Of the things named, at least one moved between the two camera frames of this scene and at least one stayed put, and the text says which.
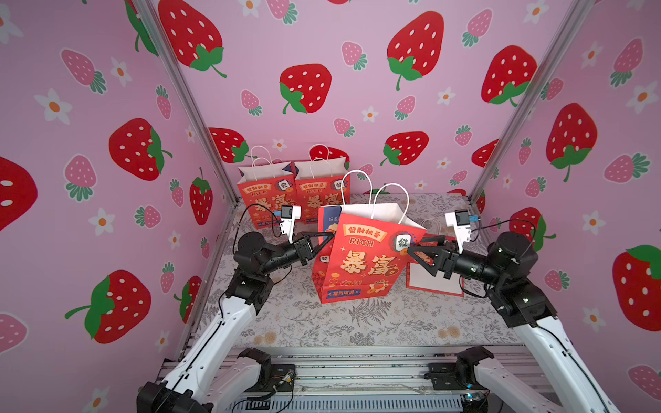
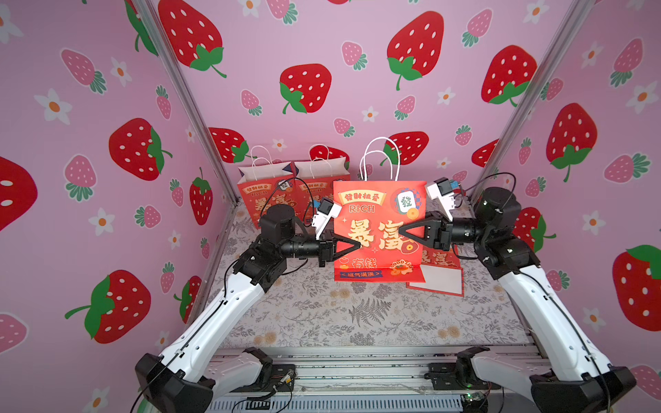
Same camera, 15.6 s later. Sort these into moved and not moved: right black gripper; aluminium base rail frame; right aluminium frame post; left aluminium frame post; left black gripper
Moved: left black gripper; right black gripper
Not moved: aluminium base rail frame; right aluminium frame post; left aluminium frame post
